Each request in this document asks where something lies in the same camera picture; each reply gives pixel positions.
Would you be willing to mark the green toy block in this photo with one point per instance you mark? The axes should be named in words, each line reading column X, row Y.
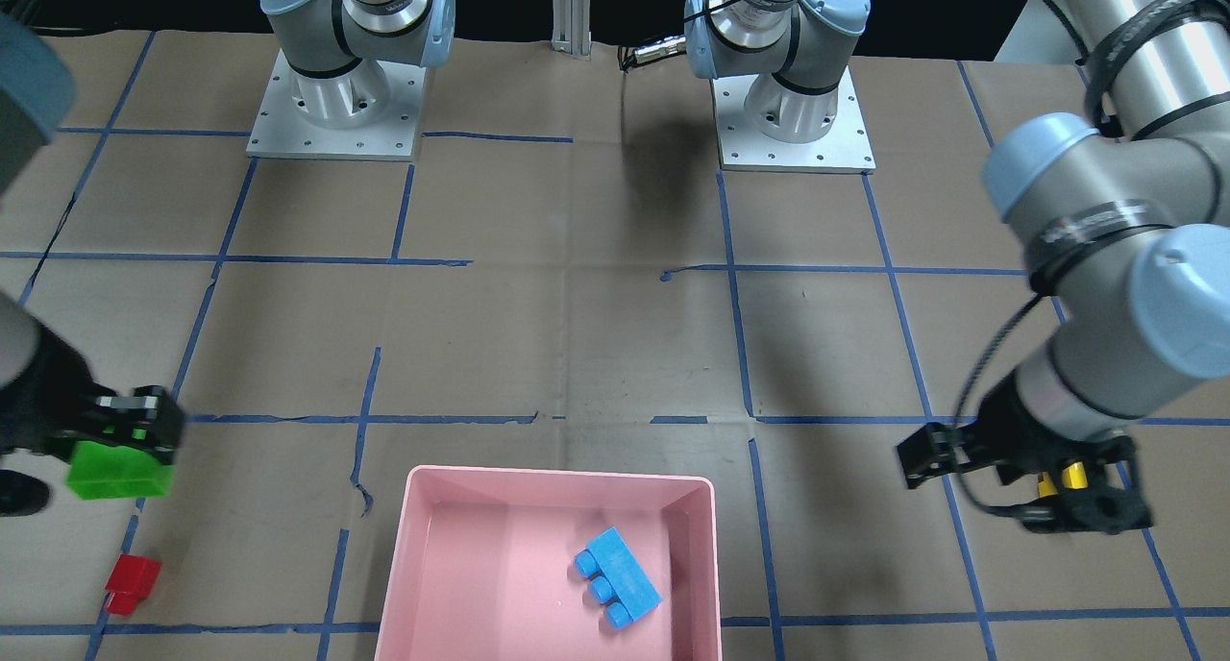
column 100, row 472

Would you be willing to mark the yellow toy block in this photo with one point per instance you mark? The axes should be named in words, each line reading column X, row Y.
column 1072, row 477

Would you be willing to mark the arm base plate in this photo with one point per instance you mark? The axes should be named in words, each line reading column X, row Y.
column 763, row 127
column 373, row 113

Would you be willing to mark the blue toy block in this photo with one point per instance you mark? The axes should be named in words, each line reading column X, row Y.
column 616, row 579

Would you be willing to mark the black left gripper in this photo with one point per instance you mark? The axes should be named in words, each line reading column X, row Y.
column 1011, row 428

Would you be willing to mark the pink plastic box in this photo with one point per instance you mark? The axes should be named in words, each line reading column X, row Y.
column 484, row 566

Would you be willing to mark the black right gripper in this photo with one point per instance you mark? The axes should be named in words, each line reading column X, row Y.
column 50, row 392

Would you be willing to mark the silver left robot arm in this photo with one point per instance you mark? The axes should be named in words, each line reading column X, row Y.
column 1122, row 215

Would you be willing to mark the red toy block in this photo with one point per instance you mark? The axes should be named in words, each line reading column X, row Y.
column 131, row 581

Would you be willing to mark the aluminium frame post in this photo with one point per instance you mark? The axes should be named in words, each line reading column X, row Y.
column 570, row 33

